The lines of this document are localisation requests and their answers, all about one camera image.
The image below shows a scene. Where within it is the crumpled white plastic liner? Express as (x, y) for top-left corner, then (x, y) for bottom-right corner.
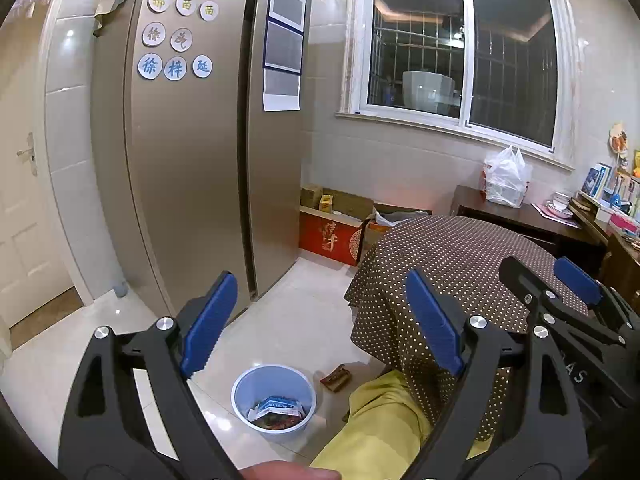
(374, 208), (432, 227)

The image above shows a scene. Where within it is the brown printed cardboard box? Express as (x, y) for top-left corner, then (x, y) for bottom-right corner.
(361, 202), (433, 263)

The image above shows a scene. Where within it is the group of round character magnets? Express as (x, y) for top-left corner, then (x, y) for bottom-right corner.
(137, 0), (226, 82)

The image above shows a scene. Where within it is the person's left hand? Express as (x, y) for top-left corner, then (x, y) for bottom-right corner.
(242, 462), (343, 480)

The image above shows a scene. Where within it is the white panel door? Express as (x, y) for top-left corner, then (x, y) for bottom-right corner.
(0, 5), (76, 331)

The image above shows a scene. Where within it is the red cardboard box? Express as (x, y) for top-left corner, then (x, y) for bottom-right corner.
(299, 184), (376, 267)

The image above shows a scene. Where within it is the white-framed sliding window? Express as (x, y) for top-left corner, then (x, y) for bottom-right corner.
(345, 0), (576, 166)

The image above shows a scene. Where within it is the wooden shelf unit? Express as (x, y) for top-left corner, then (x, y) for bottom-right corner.
(570, 190), (640, 306)

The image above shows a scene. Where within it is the light blue plastic basin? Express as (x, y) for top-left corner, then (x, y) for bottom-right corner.
(231, 364), (317, 442)

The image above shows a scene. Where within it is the red food packet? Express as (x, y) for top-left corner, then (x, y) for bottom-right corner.
(257, 411), (303, 432)

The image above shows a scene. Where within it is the grey double-door refrigerator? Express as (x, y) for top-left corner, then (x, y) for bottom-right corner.
(90, 0), (315, 326)

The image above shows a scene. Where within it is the orange wall decoration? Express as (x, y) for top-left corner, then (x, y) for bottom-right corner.
(609, 122), (629, 153)

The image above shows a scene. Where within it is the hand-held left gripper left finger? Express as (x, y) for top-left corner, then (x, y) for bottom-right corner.
(59, 271), (241, 480)

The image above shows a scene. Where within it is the pink magazine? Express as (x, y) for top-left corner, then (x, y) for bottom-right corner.
(531, 202), (576, 221)

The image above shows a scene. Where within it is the brown polka-dot tablecloth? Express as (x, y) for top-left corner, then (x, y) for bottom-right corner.
(344, 214), (591, 443)

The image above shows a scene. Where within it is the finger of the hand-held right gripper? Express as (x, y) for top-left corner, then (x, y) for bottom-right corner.
(554, 257), (626, 311)
(500, 256), (558, 316)

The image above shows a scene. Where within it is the blue and white picture box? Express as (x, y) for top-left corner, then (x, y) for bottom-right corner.
(581, 162), (612, 198)

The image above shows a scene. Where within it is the dark wooden cabinet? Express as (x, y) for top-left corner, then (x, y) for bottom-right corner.
(450, 185), (608, 261)

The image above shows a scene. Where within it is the white tub outside window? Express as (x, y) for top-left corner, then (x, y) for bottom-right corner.
(402, 70), (457, 110)

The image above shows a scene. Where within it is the red snack wrapper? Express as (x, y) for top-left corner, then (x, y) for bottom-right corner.
(320, 365), (353, 393)

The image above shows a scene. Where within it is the white paper sheet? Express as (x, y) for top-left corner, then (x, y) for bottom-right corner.
(262, 69), (302, 112)

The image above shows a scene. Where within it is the white plastic bag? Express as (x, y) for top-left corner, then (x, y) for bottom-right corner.
(482, 145), (533, 208)

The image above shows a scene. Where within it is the blue-bordered printed sheet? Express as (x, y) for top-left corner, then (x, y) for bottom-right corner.
(263, 20), (306, 76)
(267, 0), (308, 36)

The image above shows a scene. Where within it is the person's yellow-green trouser leg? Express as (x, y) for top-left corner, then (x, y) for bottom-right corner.
(309, 372), (493, 480)

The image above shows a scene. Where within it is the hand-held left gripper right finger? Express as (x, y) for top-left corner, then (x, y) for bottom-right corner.
(405, 269), (590, 480)

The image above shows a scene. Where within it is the white bowl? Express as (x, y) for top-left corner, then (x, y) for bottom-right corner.
(546, 192), (573, 216)

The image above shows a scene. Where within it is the metal door handle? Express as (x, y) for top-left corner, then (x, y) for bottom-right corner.
(16, 132), (38, 177)

